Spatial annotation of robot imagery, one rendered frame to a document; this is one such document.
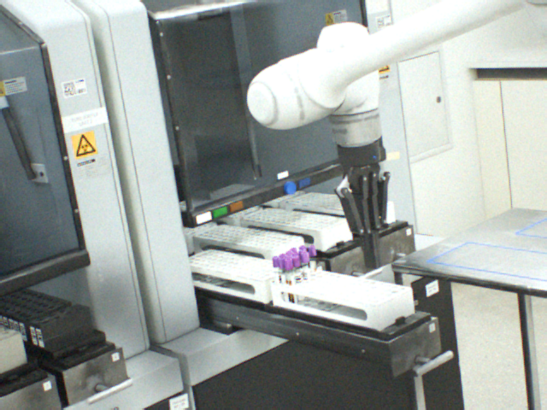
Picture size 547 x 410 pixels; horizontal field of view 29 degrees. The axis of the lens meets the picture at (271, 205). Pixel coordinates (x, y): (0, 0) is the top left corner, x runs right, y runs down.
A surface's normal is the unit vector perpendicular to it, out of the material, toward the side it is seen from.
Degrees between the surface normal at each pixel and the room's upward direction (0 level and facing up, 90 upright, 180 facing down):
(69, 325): 90
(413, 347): 90
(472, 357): 0
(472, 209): 90
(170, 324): 90
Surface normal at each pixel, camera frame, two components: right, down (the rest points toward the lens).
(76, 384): 0.66, 0.09
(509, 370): -0.14, -0.96
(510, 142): -0.74, 0.26
